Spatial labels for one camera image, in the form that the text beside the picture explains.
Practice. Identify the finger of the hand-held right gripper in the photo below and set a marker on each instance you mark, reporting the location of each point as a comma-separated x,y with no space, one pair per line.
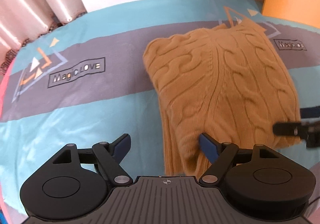
310,112
287,129

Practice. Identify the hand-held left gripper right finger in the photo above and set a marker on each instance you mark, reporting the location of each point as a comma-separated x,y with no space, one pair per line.
208,147

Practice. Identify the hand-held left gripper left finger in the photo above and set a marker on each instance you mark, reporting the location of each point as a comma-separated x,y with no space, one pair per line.
123,147

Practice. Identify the blue grey printed bed sheet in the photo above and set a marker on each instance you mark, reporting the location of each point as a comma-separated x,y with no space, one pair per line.
100,104

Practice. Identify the pink bed edge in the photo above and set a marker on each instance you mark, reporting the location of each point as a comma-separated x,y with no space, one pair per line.
3,96

